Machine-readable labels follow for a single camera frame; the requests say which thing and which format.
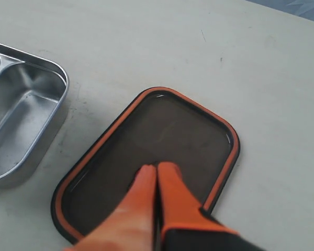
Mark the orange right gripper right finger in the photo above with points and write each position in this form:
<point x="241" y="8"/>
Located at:
<point x="186" y="226"/>

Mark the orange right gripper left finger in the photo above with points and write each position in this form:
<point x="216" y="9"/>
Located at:
<point x="131" y="225"/>

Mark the dark transparent lunch box lid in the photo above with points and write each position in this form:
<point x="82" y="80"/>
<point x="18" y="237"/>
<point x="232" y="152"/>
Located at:
<point x="159" y="125"/>

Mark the stainless steel lunch box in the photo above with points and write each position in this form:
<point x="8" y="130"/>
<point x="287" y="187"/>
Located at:
<point x="33" y="108"/>

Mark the white fabric backdrop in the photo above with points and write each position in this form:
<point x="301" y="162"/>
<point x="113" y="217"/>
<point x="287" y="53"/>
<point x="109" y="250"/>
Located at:
<point x="300" y="8"/>

